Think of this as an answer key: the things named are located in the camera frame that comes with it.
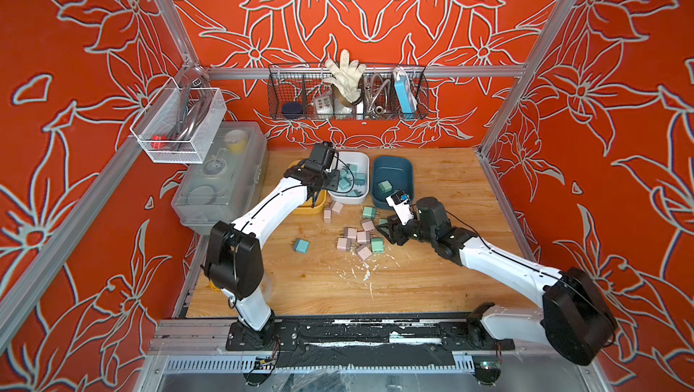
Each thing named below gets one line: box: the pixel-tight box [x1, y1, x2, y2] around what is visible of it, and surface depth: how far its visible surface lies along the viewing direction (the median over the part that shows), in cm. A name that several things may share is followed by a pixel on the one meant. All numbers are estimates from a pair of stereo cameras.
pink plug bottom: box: [357, 245, 374, 262], surface depth 89 cm
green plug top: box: [362, 205, 377, 220], surface depth 99 cm
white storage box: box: [327, 151, 370, 206], surface depth 109 cm
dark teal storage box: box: [372, 156, 415, 209], surface depth 110 cm
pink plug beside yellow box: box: [323, 206, 333, 224], surface depth 97 cm
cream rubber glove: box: [323, 48, 366, 103], surface depth 92 cm
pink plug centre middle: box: [356, 230, 371, 244], surface depth 92 cm
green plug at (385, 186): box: [377, 179, 394, 194], surface depth 106 cm
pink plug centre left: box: [347, 227, 357, 242], surface depth 92 cm
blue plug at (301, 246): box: [292, 238, 310, 255], surface depth 91 cm
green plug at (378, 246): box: [371, 237, 386, 254], surface depth 90 cm
